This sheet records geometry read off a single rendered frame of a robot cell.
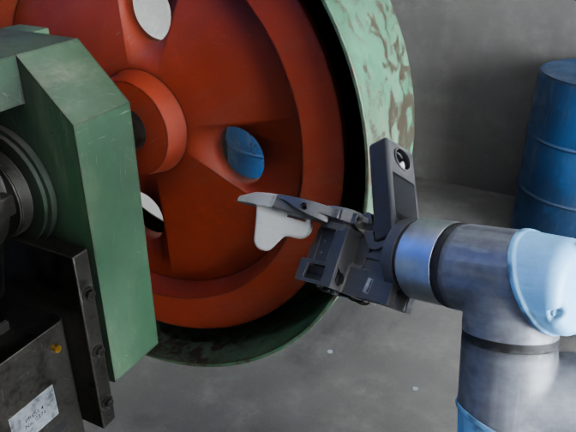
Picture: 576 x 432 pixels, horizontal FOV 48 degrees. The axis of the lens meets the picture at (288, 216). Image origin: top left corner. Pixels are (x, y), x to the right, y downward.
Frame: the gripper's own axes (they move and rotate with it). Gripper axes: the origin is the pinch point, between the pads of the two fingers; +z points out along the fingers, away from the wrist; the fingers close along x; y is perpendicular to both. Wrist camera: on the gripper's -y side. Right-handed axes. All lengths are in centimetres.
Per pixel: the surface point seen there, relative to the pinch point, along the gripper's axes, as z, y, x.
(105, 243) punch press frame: 17.9, 9.8, -11.7
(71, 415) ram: 26.4, 33.2, -3.5
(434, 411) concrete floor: 79, 25, 155
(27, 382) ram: 21.7, 29.0, -13.1
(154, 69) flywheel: 31.0, -17.3, -8.5
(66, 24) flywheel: 44, -21, -19
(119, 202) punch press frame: 17.9, 4.4, -12.0
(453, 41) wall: 172, -165, 211
